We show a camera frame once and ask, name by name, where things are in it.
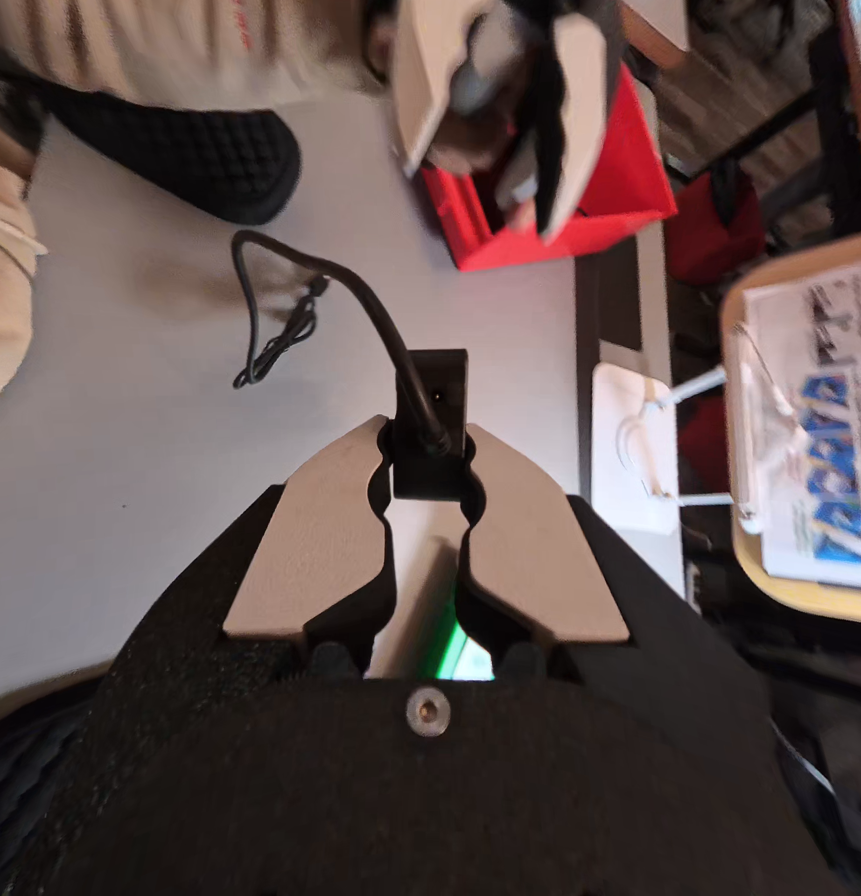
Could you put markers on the green plastic bin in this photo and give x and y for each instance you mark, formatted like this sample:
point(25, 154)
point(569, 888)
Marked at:
point(452, 644)

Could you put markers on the white desk stand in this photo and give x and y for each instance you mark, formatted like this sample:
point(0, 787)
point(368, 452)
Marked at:
point(633, 448)

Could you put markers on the red plastic bin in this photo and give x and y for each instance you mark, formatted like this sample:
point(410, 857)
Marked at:
point(612, 196)

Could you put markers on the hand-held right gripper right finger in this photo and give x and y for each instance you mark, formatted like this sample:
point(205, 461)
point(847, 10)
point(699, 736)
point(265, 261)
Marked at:
point(542, 553)

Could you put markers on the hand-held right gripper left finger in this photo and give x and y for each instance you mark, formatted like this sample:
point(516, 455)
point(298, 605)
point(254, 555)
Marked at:
point(304, 539)

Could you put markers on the red fabric bag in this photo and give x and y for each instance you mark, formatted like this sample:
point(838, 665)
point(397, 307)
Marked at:
point(707, 448)
point(714, 224)

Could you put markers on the black USB hub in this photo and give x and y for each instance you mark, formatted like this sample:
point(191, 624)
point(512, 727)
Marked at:
point(430, 479)

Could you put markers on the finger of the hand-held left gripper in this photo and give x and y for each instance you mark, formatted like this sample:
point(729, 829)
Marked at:
point(420, 70)
point(581, 105)

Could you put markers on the person's left forearm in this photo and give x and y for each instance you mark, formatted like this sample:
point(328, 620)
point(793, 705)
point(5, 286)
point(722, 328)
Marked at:
point(157, 42)

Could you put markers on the person's left hand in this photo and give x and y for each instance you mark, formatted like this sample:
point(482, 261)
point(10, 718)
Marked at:
point(472, 147)

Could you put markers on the wooden instruction board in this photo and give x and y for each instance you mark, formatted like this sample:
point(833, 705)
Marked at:
point(808, 434)

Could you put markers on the black waffle-textured pad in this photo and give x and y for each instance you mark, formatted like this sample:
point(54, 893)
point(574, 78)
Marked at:
point(206, 161)

